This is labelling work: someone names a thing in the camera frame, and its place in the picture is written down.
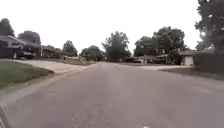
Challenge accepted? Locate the pale concrete kerb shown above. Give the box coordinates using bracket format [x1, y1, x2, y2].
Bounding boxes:
[0, 63, 98, 108]

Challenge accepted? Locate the dark brick house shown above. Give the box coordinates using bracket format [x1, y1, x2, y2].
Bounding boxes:
[0, 34, 63, 60]

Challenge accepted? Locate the dark hedge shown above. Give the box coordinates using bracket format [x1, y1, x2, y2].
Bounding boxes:
[192, 52, 224, 75]

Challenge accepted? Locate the dark tree behind house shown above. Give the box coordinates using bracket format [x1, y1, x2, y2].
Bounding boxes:
[0, 18, 16, 38]

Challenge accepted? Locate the dark parked vehicle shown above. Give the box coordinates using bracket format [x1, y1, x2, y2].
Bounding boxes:
[15, 50, 36, 61]

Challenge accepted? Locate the grey asphalt road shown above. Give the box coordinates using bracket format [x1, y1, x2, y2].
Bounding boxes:
[0, 62, 224, 128]

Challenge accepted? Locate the dry grass verge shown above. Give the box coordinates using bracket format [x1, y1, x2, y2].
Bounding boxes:
[160, 67, 224, 81]

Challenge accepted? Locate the large dark tree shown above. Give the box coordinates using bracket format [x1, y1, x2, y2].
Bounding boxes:
[194, 0, 224, 52]

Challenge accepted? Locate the pale concrete driveway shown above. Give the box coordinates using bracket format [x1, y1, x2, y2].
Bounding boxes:
[12, 59, 88, 75]

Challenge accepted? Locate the house with white garage door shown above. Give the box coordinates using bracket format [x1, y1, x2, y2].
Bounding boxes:
[155, 49, 214, 67]

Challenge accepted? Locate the row of trees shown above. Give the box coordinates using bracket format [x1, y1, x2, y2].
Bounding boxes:
[61, 26, 190, 63]

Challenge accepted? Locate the grass lawn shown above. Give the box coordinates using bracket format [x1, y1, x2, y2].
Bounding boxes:
[0, 59, 55, 89]

